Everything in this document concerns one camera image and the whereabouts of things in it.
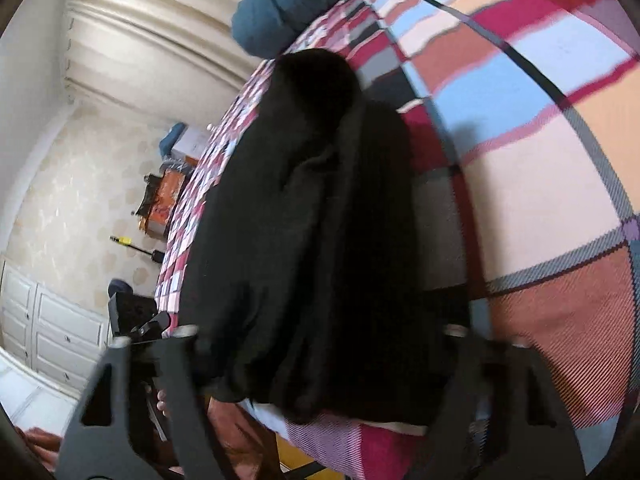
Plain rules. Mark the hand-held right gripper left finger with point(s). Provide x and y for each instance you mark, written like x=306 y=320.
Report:
x=175 y=360

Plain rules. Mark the black pants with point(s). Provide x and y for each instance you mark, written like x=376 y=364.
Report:
x=310 y=240

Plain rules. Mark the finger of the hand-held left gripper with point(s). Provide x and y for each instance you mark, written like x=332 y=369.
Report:
x=155 y=324

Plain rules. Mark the blue pillow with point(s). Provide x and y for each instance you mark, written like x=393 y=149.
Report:
x=280 y=5

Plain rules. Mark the beige curtain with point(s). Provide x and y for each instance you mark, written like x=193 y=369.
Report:
x=150 y=25

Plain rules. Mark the orange cardboard box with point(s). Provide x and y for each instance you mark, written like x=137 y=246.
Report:
x=167 y=197

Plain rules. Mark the checked bed blanket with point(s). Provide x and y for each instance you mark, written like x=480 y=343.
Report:
x=525 y=160

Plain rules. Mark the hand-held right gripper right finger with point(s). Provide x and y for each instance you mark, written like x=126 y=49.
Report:
x=480 y=365

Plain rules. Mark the blue bundle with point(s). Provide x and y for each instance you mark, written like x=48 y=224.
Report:
x=170 y=137

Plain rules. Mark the white cardboard box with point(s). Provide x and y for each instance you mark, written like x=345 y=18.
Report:
x=192 y=142

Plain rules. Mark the person's left hand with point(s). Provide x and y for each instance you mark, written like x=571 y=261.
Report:
x=161 y=402

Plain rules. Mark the white panelled cabinet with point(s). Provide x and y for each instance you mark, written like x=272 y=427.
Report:
x=60 y=320

